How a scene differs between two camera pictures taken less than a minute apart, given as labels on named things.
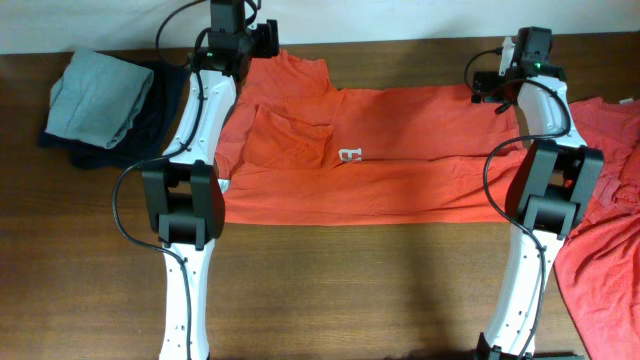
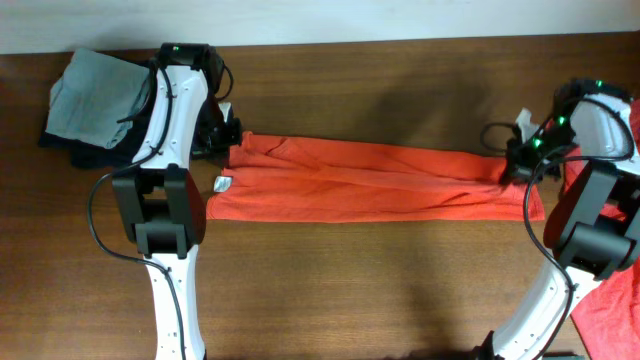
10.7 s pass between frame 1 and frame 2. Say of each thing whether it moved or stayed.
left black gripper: moved
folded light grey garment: stayed
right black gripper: moved
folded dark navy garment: stayed
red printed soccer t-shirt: moved
